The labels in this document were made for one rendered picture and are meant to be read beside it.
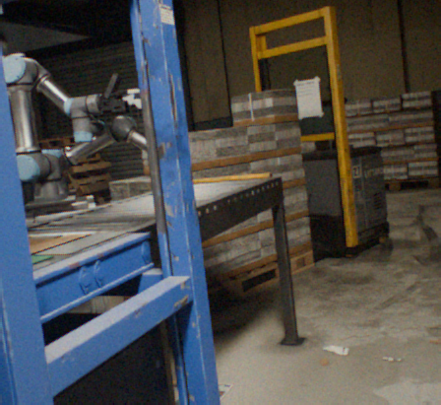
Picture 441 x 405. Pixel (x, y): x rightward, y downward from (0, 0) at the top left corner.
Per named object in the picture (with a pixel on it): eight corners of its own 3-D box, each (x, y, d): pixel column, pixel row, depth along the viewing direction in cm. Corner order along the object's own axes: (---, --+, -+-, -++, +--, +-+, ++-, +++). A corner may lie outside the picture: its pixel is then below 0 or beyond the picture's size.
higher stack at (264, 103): (248, 272, 435) (228, 97, 424) (273, 262, 457) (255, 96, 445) (290, 276, 409) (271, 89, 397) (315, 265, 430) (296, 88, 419)
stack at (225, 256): (125, 319, 351) (106, 181, 344) (249, 271, 436) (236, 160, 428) (168, 328, 325) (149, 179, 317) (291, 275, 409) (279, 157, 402)
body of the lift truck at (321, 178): (286, 250, 495) (276, 156, 488) (322, 236, 534) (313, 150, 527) (359, 254, 447) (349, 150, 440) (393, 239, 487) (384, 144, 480)
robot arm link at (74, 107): (72, 118, 255) (70, 99, 254) (95, 115, 252) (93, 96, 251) (64, 118, 247) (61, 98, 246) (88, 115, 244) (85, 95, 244)
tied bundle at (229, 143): (178, 169, 386) (174, 134, 384) (210, 165, 407) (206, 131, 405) (220, 167, 360) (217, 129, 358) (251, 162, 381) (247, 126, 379)
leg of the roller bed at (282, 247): (288, 339, 286) (273, 201, 280) (299, 339, 284) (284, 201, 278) (284, 343, 281) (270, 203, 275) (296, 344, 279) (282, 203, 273)
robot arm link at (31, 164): (53, 177, 263) (36, 56, 258) (36, 181, 249) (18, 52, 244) (30, 180, 266) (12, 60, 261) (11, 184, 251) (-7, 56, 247)
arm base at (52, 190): (32, 203, 262) (30, 181, 262) (35, 201, 277) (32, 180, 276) (67, 199, 266) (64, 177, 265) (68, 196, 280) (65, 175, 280)
